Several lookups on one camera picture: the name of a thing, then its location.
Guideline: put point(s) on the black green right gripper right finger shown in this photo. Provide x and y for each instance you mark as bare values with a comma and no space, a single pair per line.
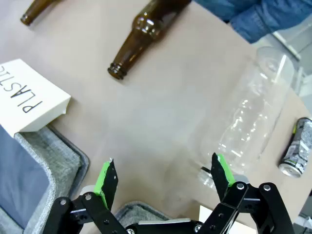
220,175

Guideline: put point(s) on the folded white PLASTIC tent card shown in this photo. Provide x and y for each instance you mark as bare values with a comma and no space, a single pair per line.
24,97

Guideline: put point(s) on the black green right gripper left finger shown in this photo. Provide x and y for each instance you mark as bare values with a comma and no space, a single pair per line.
108,180

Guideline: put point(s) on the grey fabric plastic basket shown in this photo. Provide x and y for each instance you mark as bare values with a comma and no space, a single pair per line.
61,156

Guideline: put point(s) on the large clear plastic bottle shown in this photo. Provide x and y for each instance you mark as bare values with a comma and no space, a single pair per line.
248,122

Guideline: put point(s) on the black Pepsi can green end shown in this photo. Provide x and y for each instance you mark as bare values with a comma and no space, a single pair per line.
297,146

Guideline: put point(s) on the small white round object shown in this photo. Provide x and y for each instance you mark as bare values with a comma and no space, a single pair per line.
87,189

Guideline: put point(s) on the grey fabric can basket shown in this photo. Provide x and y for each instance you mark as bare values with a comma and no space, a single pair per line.
139,210

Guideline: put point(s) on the brown glass beer bottle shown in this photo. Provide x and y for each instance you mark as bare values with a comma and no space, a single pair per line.
31,14
146,26

